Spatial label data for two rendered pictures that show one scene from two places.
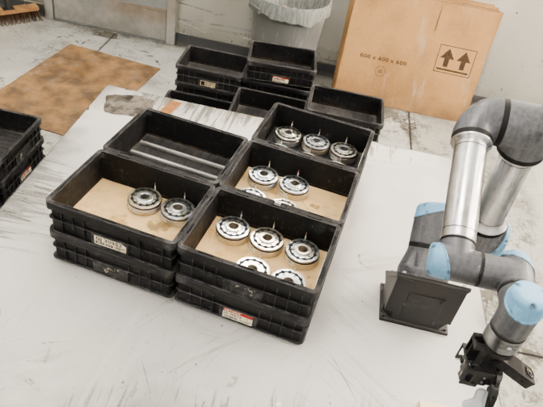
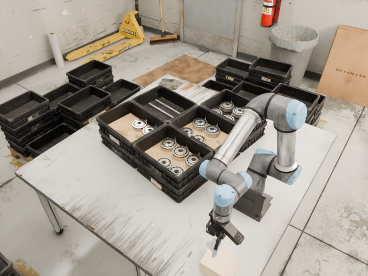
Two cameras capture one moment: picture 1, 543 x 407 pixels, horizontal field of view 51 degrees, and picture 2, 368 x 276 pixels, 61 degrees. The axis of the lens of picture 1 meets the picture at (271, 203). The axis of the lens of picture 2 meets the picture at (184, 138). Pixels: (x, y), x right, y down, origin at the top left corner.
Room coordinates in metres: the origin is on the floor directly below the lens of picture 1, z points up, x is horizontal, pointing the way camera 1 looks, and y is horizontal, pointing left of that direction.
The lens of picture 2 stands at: (0.08, -0.83, 2.17)
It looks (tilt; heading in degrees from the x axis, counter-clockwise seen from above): 40 degrees down; 34
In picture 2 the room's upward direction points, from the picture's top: 1 degrees counter-clockwise
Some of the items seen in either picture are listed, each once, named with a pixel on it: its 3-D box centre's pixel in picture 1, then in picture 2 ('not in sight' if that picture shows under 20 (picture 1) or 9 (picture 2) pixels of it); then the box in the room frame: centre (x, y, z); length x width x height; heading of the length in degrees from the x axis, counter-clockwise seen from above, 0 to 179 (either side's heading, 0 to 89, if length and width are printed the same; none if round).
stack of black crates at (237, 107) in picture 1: (265, 132); (250, 106); (2.71, 0.11, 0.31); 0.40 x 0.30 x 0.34; 88
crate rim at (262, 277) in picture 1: (263, 238); (172, 149); (1.19, 0.01, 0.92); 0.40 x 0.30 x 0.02; 79
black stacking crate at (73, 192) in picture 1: (134, 208); (131, 127); (1.26, 0.40, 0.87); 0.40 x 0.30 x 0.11; 79
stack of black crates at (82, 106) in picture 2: not in sight; (89, 118); (1.61, 1.31, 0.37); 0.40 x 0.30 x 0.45; 178
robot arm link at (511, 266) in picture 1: (507, 275); (234, 183); (0.90, -0.52, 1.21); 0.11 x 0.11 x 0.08; 82
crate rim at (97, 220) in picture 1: (134, 195); (130, 121); (1.26, 0.40, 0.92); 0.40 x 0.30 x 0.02; 79
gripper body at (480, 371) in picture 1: (485, 358); (219, 223); (0.80, -0.51, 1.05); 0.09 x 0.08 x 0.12; 89
